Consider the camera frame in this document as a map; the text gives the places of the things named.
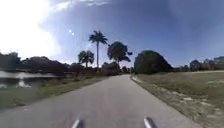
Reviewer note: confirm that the bushy palm tree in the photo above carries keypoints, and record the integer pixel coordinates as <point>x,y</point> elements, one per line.
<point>117,51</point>

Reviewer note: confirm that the short palm tree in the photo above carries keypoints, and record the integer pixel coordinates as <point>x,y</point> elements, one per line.
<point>86,57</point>

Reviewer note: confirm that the tall palm tree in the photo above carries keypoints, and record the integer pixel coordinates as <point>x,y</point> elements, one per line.
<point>97,40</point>

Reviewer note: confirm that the grey asphalt path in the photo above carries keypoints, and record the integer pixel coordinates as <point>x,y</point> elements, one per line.
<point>110,100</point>

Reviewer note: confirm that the large round dark tree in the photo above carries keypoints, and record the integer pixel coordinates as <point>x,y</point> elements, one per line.
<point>150,62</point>

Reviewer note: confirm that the robot's own part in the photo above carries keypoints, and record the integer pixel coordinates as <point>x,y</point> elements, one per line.
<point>76,123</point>
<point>147,122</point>

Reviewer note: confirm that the row of dark trees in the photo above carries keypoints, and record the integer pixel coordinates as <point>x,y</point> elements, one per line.
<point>40,64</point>

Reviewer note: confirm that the grass verge with bushes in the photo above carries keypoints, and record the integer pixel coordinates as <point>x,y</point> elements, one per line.
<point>40,90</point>

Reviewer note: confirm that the dry grass field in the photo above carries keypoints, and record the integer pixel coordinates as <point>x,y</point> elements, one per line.
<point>186,90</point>

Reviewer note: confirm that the distant row of trees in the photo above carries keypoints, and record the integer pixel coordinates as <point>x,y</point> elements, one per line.
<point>203,64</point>

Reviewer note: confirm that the pond water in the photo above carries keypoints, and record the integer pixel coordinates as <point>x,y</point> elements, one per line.
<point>20,79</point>

